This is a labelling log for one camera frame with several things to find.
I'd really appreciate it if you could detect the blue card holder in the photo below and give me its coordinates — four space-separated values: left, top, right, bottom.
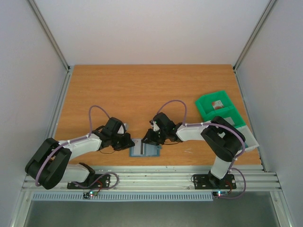
129 139 162 157

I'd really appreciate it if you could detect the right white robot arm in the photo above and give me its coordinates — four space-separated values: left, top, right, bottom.
142 112 246 188

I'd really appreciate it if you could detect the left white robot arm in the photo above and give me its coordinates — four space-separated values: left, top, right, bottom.
25 117 135 190

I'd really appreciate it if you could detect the red white card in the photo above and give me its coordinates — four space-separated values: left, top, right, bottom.
212 100 224 110

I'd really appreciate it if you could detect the grey card in bin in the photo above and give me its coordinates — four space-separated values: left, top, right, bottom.
225 117 235 126

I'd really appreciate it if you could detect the green bin far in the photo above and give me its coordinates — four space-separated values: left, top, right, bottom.
195 90 234 121

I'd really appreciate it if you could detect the left circuit board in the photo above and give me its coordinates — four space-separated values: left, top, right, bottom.
83 192 98 200

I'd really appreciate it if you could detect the circuit board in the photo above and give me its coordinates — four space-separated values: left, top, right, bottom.
213 191 231 198
83 192 98 200

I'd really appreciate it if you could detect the right circuit board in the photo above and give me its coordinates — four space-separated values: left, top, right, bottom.
213 191 231 198

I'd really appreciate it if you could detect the white tray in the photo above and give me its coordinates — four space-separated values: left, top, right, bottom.
237 125 259 152

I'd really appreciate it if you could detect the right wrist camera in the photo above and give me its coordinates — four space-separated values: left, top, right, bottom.
153 122 160 131

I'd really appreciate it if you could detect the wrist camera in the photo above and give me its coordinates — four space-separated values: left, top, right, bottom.
118 123 129 135
153 122 160 131

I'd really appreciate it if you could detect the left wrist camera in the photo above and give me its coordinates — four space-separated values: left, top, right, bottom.
118 123 129 135

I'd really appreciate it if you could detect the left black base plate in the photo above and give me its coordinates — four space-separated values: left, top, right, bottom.
67 174 110 190

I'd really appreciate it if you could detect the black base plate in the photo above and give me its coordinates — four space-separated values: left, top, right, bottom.
191 174 237 190
67 174 110 190

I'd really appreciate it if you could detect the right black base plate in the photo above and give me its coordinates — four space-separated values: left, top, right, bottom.
191 174 237 190

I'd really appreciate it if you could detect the grey slotted cable duct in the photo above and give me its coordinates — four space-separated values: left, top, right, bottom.
32 192 213 202

